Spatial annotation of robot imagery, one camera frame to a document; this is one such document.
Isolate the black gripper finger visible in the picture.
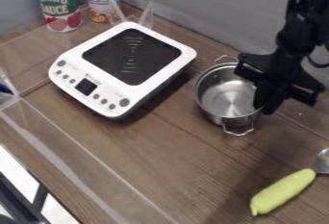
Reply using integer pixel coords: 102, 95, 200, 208
253, 82, 290, 115
291, 88, 319, 107

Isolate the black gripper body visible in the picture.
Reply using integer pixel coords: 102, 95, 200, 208
236, 47, 326, 97

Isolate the silver metal pot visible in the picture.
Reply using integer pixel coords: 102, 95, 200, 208
195, 55, 261, 137

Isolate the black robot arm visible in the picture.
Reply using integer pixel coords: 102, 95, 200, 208
236, 0, 329, 115

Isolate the white and black stove top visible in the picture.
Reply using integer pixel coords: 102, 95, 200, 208
50, 22, 197, 119

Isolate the tomato sauce can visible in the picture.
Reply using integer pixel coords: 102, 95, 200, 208
39, 0, 84, 33

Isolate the clear acrylic barrier panel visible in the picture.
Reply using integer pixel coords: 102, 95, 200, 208
0, 70, 181, 224

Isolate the yellow handled metal spoon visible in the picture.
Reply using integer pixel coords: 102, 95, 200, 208
249, 148, 329, 216

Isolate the black metal frame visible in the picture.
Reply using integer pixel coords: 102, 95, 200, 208
0, 172, 50, 224

